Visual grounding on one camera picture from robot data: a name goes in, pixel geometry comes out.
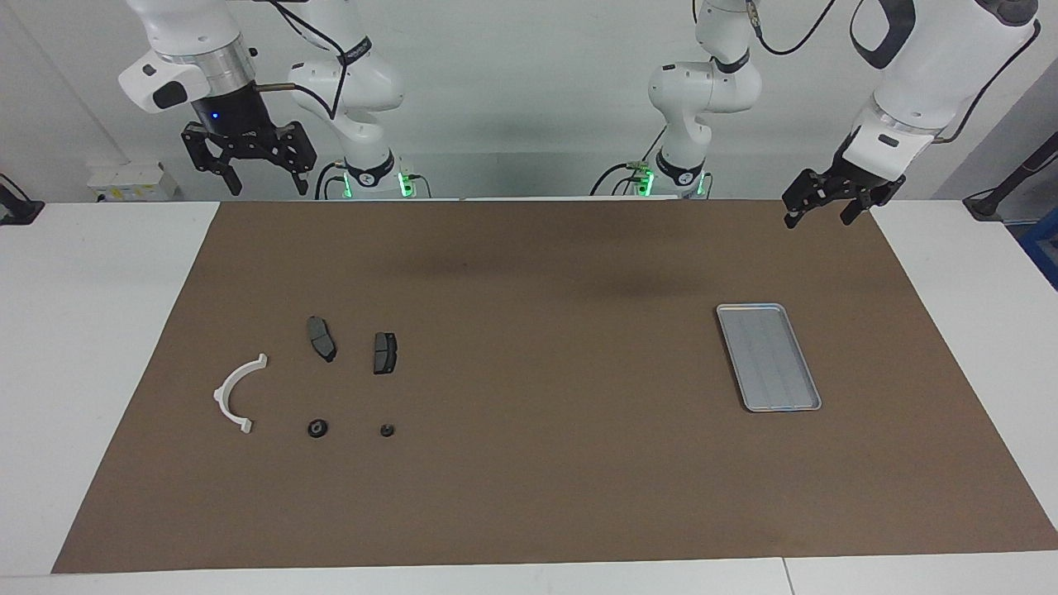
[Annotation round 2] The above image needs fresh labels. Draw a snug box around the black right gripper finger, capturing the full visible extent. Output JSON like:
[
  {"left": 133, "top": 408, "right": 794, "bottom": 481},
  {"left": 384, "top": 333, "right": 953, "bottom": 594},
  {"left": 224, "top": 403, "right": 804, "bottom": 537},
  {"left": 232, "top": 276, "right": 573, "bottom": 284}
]
[
  {"left": 266, "top": 121, "right": 317, "bottom": 198},
  {"left": 182, "top": 122, "right": 243, "bottom": 197}
]

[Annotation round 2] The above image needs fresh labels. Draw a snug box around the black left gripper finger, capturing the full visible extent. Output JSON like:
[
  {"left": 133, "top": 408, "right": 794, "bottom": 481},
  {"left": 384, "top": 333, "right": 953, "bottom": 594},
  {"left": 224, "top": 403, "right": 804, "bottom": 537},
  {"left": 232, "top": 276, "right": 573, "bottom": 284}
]
[
  {"left": 839, "top": 188, "right": 881, "bottom": 226},
  {"left": 782, "top": 169, "right": 827, "bottom": 229}
]

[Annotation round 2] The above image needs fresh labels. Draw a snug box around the silver metal tray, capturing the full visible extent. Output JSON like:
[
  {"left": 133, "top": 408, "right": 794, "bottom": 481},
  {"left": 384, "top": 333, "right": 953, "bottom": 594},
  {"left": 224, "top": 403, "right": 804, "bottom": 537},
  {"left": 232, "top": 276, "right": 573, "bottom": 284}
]
[{"left": 716, "top": 303, "right": 822, "bottom": 412}]

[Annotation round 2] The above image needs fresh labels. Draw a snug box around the white power strip box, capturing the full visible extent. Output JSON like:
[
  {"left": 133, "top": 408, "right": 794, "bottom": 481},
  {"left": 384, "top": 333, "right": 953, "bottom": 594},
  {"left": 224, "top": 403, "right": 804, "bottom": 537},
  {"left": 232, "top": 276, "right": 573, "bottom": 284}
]
[{"left": 87, "top": 163, "right": 179, "bottom": 202}]

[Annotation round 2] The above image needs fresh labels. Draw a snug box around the dark grey angled brake pad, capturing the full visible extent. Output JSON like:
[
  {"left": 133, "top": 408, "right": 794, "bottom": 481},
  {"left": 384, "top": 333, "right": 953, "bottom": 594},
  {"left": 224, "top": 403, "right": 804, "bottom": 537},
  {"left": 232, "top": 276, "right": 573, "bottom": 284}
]
[{"left": 306, "top": 316, "right": 337, "bottom": 363}]

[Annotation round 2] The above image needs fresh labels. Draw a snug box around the blue box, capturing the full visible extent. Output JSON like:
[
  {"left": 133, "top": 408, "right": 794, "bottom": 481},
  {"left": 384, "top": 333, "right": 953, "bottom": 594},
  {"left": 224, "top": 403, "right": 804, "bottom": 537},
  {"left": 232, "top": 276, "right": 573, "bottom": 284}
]
[{"left": 1018, "top": 207, "right": 1058, "bottom": 290}]

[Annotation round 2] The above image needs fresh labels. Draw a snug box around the black table clamp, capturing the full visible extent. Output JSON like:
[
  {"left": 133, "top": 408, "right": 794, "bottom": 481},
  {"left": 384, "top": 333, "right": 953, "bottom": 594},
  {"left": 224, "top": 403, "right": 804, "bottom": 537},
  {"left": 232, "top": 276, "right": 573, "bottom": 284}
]
[{"left": 0, "top": 174, "right": 45, "bottom": 226}]

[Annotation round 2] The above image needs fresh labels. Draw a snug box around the brown table mat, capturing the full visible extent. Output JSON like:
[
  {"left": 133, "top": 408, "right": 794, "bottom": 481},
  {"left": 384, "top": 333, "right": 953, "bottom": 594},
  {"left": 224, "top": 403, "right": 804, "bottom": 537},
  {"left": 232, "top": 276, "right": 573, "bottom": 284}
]
[{"left": 51, "top": 198, "right": 1058, "bottom": 574}]

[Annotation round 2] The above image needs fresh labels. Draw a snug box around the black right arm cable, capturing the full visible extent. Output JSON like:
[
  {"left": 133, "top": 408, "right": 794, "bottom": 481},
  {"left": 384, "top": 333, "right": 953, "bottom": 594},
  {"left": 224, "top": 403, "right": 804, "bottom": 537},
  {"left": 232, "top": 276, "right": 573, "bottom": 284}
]
[{"left": 252, "top": 0, "right": 373, "bottom": 121}]

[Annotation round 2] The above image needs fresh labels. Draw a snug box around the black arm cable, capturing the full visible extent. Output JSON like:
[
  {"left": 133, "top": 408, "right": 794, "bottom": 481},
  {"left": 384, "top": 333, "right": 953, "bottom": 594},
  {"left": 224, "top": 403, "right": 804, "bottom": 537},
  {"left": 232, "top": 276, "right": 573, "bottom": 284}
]
[
  {"left": 744, "top": 0, "right": 1042, "bottom": 145},
  {"left": 252, "top": 0, "right": 373, "bottom": 121}
]

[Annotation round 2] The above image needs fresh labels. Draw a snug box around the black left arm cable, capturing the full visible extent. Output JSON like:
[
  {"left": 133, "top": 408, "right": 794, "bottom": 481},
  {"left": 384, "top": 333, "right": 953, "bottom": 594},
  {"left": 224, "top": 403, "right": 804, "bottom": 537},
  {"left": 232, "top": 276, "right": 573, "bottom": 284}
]
[{"left": 744, "top": 0, "right": 1042, "bottom": 145}]

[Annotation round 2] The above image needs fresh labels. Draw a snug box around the black left base cable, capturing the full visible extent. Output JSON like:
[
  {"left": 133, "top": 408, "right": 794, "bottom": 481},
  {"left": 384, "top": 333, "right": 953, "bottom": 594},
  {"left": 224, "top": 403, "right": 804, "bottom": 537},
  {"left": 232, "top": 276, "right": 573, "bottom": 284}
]
[{"left": 590, "top": 124, "right": 669, "bottom": 198}]

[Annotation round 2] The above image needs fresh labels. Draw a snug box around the white curved plastic bracket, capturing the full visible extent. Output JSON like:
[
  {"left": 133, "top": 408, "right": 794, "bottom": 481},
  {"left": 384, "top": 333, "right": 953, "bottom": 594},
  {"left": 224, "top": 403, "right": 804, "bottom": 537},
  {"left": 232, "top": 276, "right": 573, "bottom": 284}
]
[{"left": 213, "top": 354, "right": 269, "bottom": 435}]

